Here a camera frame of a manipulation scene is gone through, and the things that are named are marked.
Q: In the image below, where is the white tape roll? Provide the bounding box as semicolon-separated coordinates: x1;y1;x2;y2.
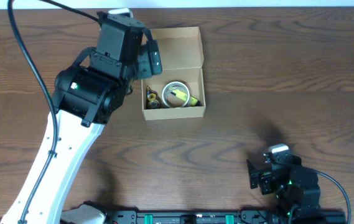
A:
161;81;191;108

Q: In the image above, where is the yellow black correction tape dispenser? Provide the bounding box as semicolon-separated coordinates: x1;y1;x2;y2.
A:
146;86;161;110

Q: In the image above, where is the cardboard box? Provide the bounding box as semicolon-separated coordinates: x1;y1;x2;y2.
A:
141;27;206;121

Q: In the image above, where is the yellow highlighter marker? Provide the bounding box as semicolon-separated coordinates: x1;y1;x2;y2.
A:
171;90;201;106

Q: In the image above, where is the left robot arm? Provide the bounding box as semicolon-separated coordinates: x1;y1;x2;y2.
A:
1;8;162;223

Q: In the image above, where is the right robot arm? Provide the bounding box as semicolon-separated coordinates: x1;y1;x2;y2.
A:
246;152;320;219

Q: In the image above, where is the black aluminium mounting rail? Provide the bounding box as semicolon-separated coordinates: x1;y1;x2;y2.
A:
61;210;347;224

